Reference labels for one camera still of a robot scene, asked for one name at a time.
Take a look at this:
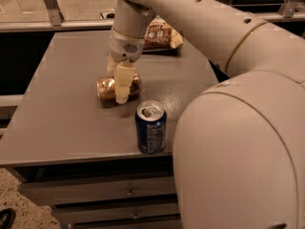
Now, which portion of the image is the grey drawer cabinet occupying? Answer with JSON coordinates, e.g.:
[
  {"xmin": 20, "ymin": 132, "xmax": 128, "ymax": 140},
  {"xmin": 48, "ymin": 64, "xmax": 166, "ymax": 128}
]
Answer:
[{"xmin": 0, "ymin": 31, "xmax": 217, "ymax": 229}]

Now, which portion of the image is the blue soda can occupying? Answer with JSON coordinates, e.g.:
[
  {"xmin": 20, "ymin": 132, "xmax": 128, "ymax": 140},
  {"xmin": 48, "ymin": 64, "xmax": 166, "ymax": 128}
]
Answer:
[{"xmin": 135, "ymin": 100, "xmax": 167, "ymax": 154}]

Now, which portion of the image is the black shoe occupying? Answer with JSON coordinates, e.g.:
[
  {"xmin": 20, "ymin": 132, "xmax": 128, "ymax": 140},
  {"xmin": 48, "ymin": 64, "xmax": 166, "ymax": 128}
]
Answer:
[{"xmin": 0, "ymin": 208, "xmax": 16, "ymax": 229}]

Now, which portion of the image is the brown chip bag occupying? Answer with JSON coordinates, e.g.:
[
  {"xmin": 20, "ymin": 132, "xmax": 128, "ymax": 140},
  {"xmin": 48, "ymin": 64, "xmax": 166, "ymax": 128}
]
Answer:
[{"xmin": 143, "ymin": 21, "xmax": 184, "ymax": 52}]

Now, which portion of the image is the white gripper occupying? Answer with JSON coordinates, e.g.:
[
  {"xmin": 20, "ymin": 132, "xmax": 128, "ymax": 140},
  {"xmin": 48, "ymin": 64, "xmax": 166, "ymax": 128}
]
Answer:
[{"xmin": 107, "ymin": 29, "xmax": 145, "ymax": 104}]

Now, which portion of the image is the orange soda can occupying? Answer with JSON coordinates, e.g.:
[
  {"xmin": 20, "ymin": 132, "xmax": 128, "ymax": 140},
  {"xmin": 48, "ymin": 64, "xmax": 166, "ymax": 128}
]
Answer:
[{"xmin": 96, "ymin": 73, "xmax": 142, "ymax": 100}]

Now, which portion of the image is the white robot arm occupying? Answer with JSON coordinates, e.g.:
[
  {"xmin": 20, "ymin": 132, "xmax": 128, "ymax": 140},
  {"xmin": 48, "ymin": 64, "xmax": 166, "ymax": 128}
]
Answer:
[{"xmin": 113, "ymin": 0, "xmax": 305, "ymax": 229}]

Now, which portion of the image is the metal railing frame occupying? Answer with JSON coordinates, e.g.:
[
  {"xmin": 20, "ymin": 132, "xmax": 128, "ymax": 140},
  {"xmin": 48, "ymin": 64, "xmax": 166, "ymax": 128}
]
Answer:
[{"xmin": 0, "ymin": 0, "xmax": 305, "ymax": 32}]

